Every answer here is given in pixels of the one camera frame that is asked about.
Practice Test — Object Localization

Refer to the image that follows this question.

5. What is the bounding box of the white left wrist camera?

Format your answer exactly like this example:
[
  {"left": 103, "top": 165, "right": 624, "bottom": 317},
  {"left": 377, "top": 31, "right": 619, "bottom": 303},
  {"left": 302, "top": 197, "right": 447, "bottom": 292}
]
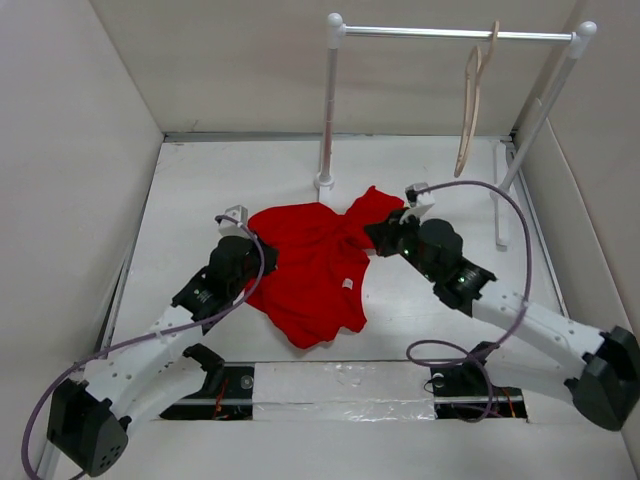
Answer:
[{"left": 215, "top": 205, "right": 248, "bottom": 238}]

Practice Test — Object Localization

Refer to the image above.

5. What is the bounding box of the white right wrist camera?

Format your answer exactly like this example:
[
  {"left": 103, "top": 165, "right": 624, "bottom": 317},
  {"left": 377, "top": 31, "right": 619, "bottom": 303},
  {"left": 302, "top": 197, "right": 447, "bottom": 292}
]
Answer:
[{"left": 400, "top": 182, "right": 435, "bottom": 224}]

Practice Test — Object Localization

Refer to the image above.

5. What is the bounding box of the wooden clothes hanger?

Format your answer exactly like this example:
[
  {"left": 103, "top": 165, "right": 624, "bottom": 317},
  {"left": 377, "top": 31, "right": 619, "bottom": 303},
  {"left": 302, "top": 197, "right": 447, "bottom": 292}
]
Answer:
[{"left": 453, "top": 20, "right": 500, "bottom": 178}]

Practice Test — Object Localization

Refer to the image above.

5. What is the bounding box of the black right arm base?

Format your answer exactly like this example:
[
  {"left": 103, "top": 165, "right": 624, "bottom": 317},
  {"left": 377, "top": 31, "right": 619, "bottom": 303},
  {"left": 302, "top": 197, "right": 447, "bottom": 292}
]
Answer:
[{"left": 427, "top": 360, "right": 528, "bottom": 422}]

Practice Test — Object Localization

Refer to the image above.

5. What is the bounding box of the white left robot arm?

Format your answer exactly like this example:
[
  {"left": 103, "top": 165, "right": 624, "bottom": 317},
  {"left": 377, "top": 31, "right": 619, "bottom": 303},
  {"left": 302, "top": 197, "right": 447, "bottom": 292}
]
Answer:
[{"left": 47, "top": 235, "right": 278, "bottom": 477}]

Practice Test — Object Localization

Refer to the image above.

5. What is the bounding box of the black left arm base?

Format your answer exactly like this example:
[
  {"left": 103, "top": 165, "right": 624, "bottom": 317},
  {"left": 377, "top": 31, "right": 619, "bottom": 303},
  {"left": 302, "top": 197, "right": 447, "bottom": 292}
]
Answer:
[{"left": 160, "top": 344, "right": 255, "bottom": 421}]

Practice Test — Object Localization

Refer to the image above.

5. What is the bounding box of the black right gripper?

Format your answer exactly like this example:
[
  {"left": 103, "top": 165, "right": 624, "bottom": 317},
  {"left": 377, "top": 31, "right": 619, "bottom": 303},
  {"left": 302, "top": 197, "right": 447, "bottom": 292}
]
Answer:
[{"left": 364, "top": 205, "right": 439, "bottom": 282}]

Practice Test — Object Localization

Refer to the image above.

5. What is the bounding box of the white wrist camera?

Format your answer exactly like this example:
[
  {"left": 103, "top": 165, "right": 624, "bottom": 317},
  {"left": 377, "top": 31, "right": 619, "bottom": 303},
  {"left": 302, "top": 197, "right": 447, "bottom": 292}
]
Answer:
[
  {"left": 215, "top": 205, "right": 248, "bottom": 238},
  {"left": 400, "top": 182, "right": 435, "bottom": 224}
]

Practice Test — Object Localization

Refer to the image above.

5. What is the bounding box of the white clothes rack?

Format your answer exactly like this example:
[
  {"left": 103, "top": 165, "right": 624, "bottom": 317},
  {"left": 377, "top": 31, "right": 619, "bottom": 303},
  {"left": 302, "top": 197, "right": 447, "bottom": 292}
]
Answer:
[{"left": 314, "top": 13, "right": 598, "bottom": 250}]

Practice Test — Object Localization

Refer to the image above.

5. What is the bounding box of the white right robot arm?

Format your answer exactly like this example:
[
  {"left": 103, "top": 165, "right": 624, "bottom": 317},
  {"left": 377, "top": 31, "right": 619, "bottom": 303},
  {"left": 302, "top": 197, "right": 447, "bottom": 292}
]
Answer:
[{"left": 364, "top": 211, "right": 639, "bottom": 431}]

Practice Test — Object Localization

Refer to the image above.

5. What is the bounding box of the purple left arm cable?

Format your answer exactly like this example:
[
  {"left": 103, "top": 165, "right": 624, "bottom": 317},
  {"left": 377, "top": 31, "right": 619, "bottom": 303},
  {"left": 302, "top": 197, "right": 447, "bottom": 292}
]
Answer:
[{"left": 21, "top": 214, "right": 266, "bottom": 480}]

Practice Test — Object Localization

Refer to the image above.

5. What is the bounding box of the red t shirt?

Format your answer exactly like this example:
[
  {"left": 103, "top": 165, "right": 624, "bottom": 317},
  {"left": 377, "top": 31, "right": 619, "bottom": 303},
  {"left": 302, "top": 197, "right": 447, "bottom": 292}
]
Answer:
[{"left": 248, "top": 186, "right": 404, "bottom": 349}]

